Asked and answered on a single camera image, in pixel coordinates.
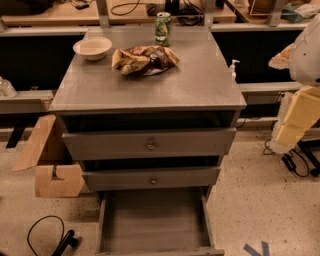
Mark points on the grey drawer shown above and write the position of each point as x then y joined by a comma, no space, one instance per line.
155,222
151,178
149,144

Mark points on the green soda can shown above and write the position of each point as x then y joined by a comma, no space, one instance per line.
163,28

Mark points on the grey top drawer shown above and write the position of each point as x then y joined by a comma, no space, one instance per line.
149,144

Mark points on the crumpled chip bag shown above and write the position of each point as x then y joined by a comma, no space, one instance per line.
143,60

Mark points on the grey middle drawer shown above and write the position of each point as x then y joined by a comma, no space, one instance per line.
151,178

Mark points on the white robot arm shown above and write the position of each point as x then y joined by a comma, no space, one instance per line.
302,58

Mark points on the white bowl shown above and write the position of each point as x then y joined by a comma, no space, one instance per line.
94,48

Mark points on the grey wooden drawer cabinet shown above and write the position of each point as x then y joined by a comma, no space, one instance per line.
198,93

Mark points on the black stand leg right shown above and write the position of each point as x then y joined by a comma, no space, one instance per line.
307,147

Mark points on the grey bottom drawer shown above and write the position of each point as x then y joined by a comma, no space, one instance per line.
155,222

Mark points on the cardboard box flaps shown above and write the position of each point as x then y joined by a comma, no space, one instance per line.
56,174

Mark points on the black chair base leg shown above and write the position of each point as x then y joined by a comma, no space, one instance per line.
67,240

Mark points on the white pump bottle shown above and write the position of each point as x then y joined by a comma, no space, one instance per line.
232,68

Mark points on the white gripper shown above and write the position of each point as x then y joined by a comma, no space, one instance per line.
306,58

